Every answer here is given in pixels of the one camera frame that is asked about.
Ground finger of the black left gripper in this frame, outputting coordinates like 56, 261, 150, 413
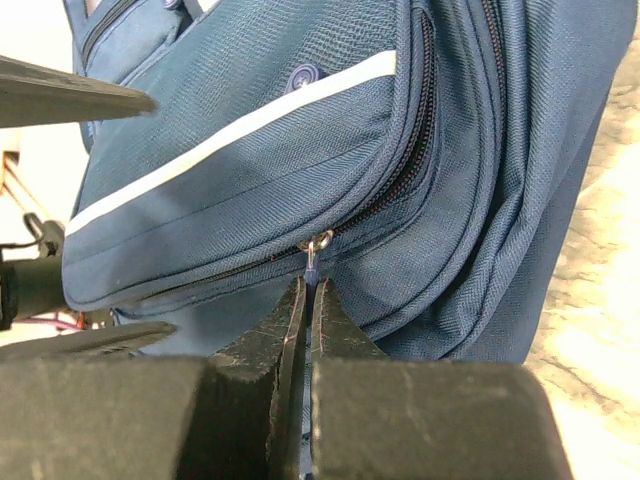
0, 57, 156, 128
1, 321, 176, 361

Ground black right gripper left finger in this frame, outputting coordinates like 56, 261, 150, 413
1, 279, 306, 479

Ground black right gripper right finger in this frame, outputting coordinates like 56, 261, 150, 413
310, 280, 572, 480

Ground navy blue student backpack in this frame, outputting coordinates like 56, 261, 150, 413
63, 1, 638, 363

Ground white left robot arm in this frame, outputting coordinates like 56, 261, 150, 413
1, 57, 176, 360

